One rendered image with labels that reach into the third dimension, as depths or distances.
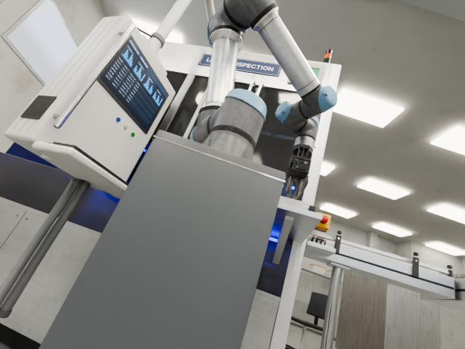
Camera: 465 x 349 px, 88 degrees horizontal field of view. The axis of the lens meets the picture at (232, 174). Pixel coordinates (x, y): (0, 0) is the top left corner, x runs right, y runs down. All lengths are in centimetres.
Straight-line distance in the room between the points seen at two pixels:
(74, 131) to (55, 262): 70
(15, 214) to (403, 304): 550
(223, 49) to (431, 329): 568
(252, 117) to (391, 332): 515
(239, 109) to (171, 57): 155
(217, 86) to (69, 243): 115
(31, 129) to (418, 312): 577
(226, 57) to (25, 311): 144
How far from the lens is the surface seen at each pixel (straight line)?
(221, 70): 82
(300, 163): 90
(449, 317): 1331
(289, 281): 121
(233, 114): 57
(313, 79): 87
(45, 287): 159
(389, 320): 549
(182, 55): 209
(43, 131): 116
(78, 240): 154
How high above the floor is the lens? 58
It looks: 23 degrees up
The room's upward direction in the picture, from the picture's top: 20 degrees clockwise
